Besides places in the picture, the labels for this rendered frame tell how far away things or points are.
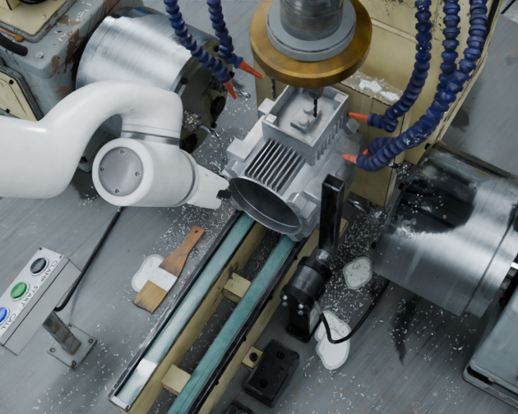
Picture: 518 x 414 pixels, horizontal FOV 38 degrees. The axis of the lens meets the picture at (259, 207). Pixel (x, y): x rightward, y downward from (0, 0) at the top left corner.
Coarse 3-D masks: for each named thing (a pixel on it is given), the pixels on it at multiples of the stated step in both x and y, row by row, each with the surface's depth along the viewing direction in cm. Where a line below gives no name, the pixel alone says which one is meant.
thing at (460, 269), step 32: (448, 160) 121; (480, 160) 124; (416, 192) 118; (448, 192) 117; (480, 192) 117; (512, 192) 117; (384, 224) 123; (416, 224) 117; (448, 224) 116; (480, 224) 115; (512, 224) 115; (384, 256) 122; (416, 256) 119; (448, 256) 116; (480, 256) 115; (512, 256) 114; (416, 288) 124; (448, 288) 119; (480, 288) 117
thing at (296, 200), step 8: (352, 120) 133; (344, 128) 134; (352, 128) 133; (232, 160) 131; (224, 168) 131; (232, 168) 129; (240, 168) 130; (232, 176) 131; (296, 192) 127; (232, 200) 141; (288, 200) 127; (296, 200) 126; (304, 200) 127; (240, 208) 141; (296, 208) 127; (296, 240) 138
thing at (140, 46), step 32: (96, 32) 136; (128, 32) 134; (160, 32) 135; (192, 32) 136; (96, 64) 134; (128, 64) 132; (160, 64) 131; (192, 64) 132; (224, 64) 143; (192, 96) 137; (224, 96) 151; (192, 128) 137
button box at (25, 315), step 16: (48, 256) 126; (64, 256) 124; (48, 272) 123; (64, 272) 125; (80, 272) 127; (32, 288) 122; (48, 288) 123; (64, 288) 125; (0, 304) 123; (16, 304) 122; (32, 304) 121; (48, 304) 124; (16, 320) 120; (32, 320) 122; (0, 336) 118; (16, 336) 120; (32, 336) 123; (16, 352) 121
